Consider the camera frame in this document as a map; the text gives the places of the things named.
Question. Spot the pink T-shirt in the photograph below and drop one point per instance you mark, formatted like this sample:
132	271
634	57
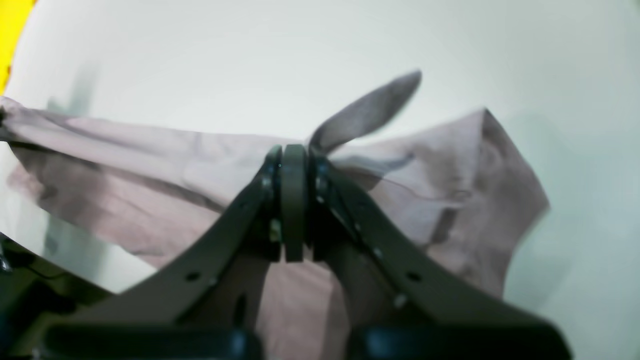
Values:
460	191

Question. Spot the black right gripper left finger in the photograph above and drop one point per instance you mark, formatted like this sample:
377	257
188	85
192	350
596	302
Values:
203	305

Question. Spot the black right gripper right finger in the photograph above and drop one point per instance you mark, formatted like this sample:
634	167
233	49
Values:
401	305

